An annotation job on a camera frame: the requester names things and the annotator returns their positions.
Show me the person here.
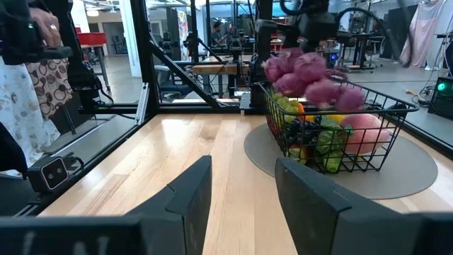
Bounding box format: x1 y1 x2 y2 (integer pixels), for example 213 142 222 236
0 0 74 179
211 20 229 47

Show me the black grape bunch with leaf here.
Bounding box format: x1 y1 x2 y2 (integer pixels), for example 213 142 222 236
283 117 352 174

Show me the green grape bunch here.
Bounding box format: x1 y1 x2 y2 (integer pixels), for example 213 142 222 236
271 91 302 125

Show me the computer with green lights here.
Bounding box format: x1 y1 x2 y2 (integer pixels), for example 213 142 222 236
427 75 453 120

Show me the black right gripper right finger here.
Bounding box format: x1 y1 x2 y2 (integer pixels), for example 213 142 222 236
275 157 423 255

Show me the black wire basket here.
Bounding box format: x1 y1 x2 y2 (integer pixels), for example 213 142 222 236
256 80 420 175

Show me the black table-level camera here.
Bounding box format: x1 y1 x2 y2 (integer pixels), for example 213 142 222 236
27 155 71 195

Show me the pink peach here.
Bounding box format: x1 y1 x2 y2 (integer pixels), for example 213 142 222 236
339 113 392 157

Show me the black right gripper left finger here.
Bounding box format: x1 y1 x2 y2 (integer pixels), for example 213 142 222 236
127 155 214 255

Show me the purple grape bunch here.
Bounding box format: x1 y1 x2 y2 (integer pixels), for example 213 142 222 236
261 46 367 113

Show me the wooden workbench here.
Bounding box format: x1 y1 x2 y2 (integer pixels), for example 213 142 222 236
192 54 254 98

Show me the silver frame bracket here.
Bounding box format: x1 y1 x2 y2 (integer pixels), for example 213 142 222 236
134 81 151 126

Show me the grey round mat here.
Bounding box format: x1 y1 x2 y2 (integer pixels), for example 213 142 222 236
243 121 439 200

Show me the orange carrot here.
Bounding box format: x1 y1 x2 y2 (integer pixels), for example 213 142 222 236
296 102 316 123

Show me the pink hanging cloth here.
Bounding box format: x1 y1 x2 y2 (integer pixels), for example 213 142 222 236
399 0 452 70

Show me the yellow banana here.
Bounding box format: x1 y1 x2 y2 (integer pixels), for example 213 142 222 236
325 113 348 125

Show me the black handheld device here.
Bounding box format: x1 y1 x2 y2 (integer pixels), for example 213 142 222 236
0 18 74 66

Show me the red storage bin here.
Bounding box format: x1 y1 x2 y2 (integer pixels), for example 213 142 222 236
76 32 108 47

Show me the person's hand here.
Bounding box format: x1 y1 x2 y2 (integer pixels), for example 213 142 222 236
29 7 62 48

